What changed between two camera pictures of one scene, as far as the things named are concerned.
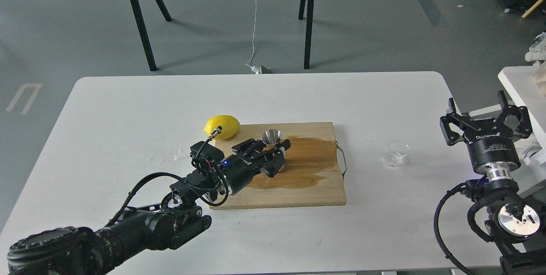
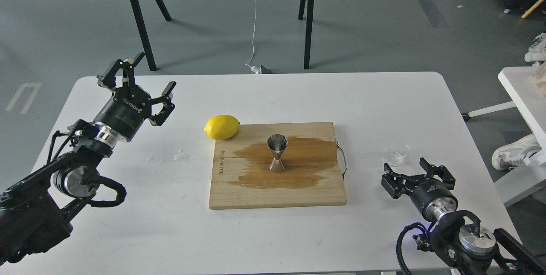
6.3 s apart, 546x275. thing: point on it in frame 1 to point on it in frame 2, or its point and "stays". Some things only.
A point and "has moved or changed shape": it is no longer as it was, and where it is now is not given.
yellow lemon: [230, 125] stays
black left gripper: [238, 170] to [121, 117]
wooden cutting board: [312, 175] stays
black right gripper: [492, 149] to [433, 198]
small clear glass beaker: [397, 154] stays
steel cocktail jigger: [273, 137] has moved or changed shape
